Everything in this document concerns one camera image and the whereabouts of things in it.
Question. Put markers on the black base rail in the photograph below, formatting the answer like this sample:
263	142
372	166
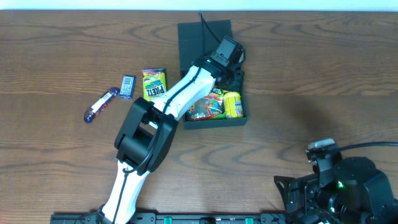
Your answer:
152	218

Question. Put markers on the yellow Pretz snack box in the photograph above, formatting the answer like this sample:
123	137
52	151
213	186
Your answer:
154	83

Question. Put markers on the blue fruit and nut bar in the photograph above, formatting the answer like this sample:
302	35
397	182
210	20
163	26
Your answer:
96	108

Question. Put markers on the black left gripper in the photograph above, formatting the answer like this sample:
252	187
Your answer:
234	79

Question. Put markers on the yellow Mentos candy bottle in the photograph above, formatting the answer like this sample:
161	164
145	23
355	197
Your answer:
233	105

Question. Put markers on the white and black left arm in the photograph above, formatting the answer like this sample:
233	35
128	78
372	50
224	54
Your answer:
149	128

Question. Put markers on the blue gum pack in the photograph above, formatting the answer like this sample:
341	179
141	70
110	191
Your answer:
127	87

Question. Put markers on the green Haribo gummy bag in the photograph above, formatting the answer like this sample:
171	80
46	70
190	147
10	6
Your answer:
210	106

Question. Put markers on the black open gift box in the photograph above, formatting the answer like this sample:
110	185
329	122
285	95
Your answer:
191	39

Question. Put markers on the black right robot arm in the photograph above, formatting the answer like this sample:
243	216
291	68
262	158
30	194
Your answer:
340	189

